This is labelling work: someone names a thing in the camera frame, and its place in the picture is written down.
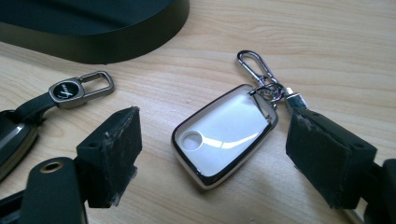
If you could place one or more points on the black car key fob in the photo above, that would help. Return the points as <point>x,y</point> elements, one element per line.
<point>34,109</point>

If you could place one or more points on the white car key fob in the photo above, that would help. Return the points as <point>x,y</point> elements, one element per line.
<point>222,137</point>

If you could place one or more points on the black oval tray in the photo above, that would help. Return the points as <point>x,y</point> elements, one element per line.
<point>93,28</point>

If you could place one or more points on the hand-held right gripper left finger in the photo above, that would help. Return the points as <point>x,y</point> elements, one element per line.
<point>109,155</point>

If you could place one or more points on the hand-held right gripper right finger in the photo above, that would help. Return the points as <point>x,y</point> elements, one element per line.
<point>323,158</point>

